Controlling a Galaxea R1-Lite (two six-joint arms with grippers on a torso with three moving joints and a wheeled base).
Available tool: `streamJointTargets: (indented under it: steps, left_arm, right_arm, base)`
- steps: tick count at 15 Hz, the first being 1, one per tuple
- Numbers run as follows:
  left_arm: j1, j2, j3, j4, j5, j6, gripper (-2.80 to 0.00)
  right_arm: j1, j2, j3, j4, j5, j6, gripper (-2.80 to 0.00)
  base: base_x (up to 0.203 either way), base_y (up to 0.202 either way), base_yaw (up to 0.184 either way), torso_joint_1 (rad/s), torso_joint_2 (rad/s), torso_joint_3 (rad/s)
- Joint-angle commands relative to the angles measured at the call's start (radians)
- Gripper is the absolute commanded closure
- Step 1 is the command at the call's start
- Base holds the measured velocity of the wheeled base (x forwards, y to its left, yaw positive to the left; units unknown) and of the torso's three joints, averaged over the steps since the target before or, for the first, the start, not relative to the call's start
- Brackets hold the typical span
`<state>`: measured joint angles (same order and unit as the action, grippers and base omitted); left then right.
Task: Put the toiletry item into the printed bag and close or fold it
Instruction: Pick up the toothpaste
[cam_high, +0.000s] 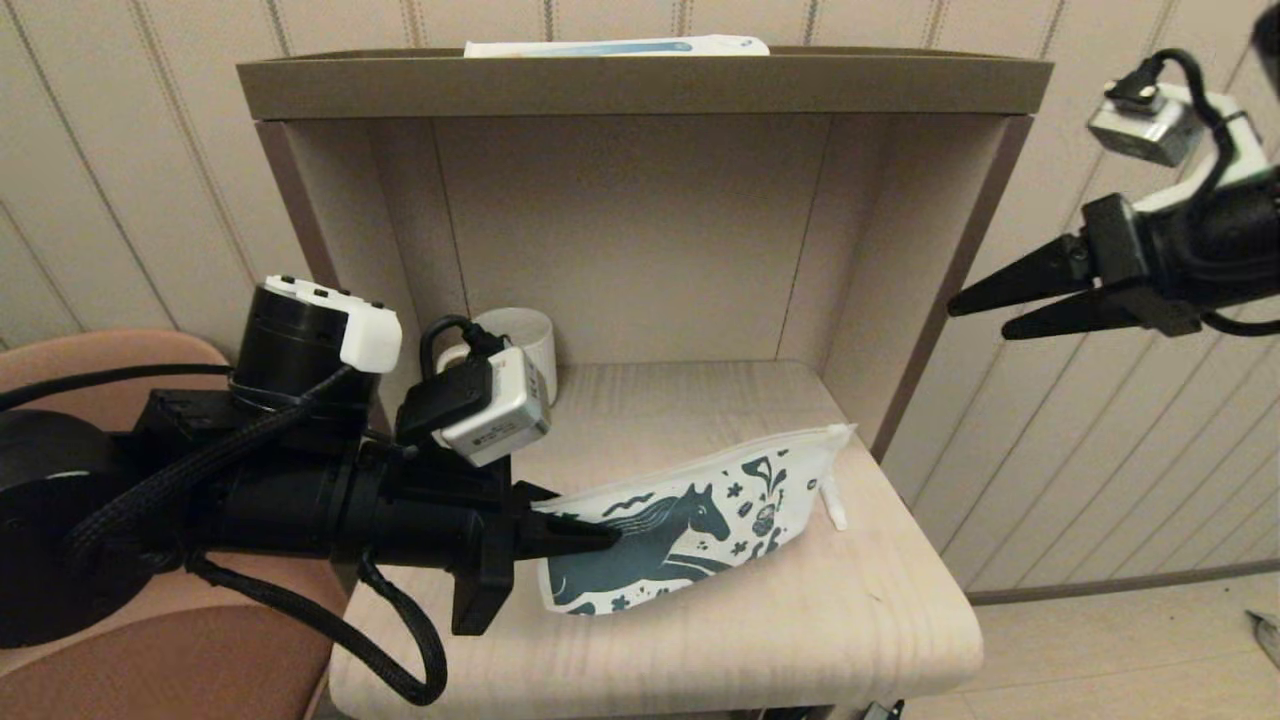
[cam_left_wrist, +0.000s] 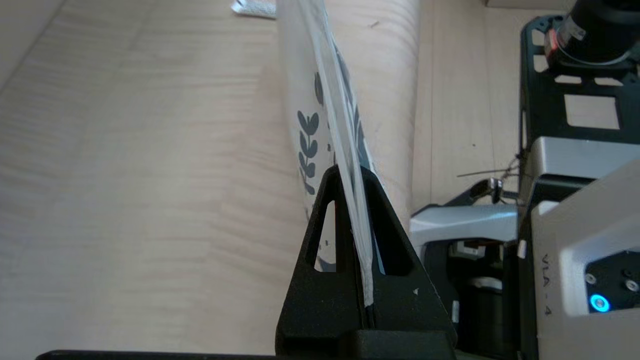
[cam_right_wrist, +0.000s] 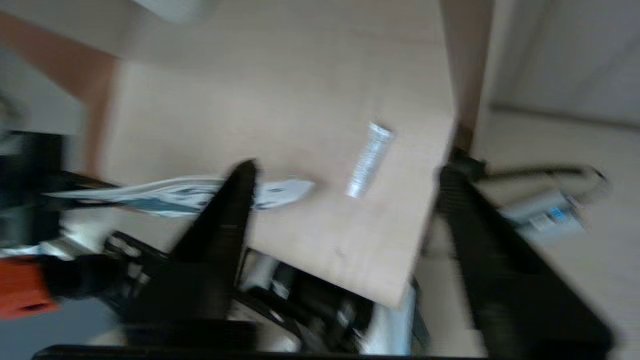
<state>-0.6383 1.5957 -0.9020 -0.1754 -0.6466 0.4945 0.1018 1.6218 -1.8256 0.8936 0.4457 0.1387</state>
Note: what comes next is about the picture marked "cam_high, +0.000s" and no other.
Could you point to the brown upholstered chair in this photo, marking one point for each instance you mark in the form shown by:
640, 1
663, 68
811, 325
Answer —
150, 670

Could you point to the white horse-print zipper pouch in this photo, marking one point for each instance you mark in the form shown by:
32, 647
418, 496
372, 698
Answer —
680, 540

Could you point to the black items under table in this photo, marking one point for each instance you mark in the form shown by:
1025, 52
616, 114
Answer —
885, 712

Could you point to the white plastic squeeze tube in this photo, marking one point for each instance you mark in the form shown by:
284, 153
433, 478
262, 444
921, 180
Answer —
833, 505

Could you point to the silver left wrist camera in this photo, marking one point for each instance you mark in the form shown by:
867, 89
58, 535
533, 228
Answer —
500, 420

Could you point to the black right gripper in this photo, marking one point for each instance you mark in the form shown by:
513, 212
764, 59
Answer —
1150, 265

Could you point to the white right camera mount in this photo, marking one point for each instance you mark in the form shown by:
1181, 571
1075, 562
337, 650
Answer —
1245, 150

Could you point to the white ribbed ceramic mug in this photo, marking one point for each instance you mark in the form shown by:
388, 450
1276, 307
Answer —
530, 335

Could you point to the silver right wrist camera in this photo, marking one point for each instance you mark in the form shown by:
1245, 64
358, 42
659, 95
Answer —
1145, 130

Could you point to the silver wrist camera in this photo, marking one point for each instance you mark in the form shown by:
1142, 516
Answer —
1145, 130
500, 420

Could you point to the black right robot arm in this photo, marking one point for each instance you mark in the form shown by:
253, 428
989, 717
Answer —
1240, 240

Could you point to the black left camera bracket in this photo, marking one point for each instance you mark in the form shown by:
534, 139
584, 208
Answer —
440, 400

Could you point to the white blue toothpaste box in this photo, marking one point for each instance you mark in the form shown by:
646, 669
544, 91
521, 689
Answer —
610, 46

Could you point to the grey object on floor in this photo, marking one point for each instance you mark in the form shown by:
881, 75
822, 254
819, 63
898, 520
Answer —
1266, 640

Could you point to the brown beige shelf unit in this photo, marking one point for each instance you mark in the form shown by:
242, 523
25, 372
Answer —
640, 90

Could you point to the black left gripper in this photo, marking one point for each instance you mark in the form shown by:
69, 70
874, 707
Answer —
440, 510

